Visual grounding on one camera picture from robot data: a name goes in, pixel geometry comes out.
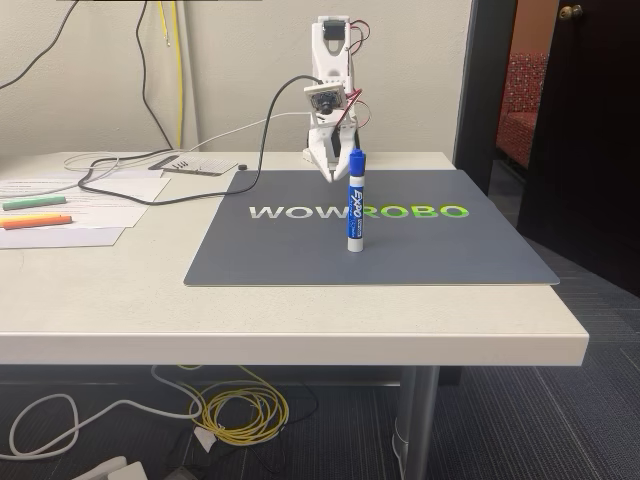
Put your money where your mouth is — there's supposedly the white gripper camera box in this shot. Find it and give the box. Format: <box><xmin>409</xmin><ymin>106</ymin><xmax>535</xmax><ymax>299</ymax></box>
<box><xmin>304</xmin><ymin>83</ymin><xmax>350</xmax><ymax>115</ymax></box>

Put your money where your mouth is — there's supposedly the coiled yellow floor cable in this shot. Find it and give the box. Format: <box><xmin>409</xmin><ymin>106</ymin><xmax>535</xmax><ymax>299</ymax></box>
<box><xmin>176</xmin><ymin>364</ymin><xmax>291</xmax><ymax>446</ymax></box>

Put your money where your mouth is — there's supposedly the black wall cable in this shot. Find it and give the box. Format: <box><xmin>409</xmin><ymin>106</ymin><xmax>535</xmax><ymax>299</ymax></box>
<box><xmin>135</xmin><ymin>0</ymin><xmax>176</xmax><ymax>151</ymax></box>

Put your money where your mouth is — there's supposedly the red patterned chair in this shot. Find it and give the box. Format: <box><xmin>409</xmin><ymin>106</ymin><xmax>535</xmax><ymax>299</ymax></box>
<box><xmin>495</xmin><ymin>50</ymin><xmax>550</xmax><ymax>169</ymax></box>

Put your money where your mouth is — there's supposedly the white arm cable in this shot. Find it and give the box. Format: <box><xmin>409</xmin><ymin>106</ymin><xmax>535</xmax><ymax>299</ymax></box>
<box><xmin>63</xmin><ymin>111</ymin><xmax>314</xmax><ymax>174</ymax></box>

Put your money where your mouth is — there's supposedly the grey metal table leg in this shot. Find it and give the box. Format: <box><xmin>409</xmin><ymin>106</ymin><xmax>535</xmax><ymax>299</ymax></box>
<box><xmin>391</xmin><ymin>365</ymin><xmax>442</xmax><ymax>480</ymax></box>

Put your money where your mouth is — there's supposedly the blue Expo marker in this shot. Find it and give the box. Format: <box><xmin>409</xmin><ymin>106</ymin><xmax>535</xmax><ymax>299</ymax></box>
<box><xmin>346</xmin><ymin>147</ymin><xmax>368</xmax><ymax>254</ymax></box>

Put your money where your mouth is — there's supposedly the yellow wall cable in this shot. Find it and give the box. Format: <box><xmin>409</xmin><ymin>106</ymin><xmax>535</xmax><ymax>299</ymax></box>
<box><xmin>158</xmin><ymin>0</ymin><xmax>184</xmax><ymax>151</ymax></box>

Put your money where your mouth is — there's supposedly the white power strip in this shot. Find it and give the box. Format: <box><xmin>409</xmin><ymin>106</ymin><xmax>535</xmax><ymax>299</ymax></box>
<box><xmin>53</xmin><ymin>454</ymin><xmax>147</xmax><ymax>480</ymax></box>

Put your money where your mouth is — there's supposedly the yellow marker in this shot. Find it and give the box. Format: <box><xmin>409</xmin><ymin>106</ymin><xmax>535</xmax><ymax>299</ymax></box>
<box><xmin>0</xmin><ymin>213</ymin><xmax>62</xmax><ymax>223</ymax></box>

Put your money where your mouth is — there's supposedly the dark door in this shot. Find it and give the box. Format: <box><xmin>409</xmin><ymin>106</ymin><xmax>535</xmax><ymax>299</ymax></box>
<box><xmin>516</xmin><ymin>0</ymin><xmax>640</xmax><ymax>297</ymax></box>

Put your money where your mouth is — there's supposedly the white floor cable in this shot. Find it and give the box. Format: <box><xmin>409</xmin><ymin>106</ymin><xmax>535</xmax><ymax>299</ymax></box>
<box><xmin>8</xmin><ymin>365</ymin><xmax>202</xmax><ymax>458</ymax></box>

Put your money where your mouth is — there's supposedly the black camera cable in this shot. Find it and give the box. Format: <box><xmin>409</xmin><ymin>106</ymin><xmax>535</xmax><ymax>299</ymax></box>
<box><xmin>77</xmin><ymin>74</ymin><xmax>322</xmax><ymax>207</ymax></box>

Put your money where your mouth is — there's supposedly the dark door frame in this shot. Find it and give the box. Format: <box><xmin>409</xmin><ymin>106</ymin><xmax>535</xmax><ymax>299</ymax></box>
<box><xmin>451</xmin><ymin>0</ymin><xmax>519</xmax><ymax>197</ymax></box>

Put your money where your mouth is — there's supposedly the green marker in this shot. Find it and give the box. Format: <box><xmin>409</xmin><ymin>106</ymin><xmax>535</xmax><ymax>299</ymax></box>
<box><xmin>1</xmin><ymin>195</ymin><xmax>68</xmax><ymax>212</ymax></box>

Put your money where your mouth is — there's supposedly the grey WOWROBO mat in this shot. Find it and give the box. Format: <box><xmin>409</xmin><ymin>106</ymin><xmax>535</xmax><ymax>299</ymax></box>
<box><xmin>183</xmin><ymin>168</ymin><xmax>561</xmax><ymax>288</ymax></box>

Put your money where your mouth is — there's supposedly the plain white paper sheet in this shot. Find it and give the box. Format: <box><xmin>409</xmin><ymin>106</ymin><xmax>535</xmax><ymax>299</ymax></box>
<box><xmin>0</xmin><ymin>226</ymin><xmax>127</xmax><ymax>250</ymax></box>

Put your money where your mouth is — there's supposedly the thin black hanging cable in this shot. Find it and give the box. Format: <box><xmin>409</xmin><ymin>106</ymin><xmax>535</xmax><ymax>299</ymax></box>
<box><xmin>0</xmin><ymin>0</ymin><xmax>81</xmax><ymax>92</ymax></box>

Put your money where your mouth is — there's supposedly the large printed paper sheet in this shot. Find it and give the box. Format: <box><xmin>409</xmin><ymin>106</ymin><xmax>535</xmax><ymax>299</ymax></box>
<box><xmin>0</xmin><ymin>176</ymin><xmax>173</xmax><ymax>230</ymax></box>

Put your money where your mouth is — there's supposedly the printed paper sheet under cable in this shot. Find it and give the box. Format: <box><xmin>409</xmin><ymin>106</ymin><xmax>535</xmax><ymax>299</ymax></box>
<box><xmin>0</xmin><ymin>168</ymin><xmax>166</xmax><ymax>188</ymax></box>

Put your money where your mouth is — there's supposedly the orange marker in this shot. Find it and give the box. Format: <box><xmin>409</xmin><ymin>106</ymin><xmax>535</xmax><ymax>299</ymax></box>
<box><xmin>1</xmin><ymin>215</ymin><xmax>74</xmax><ymax>231</ymax></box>

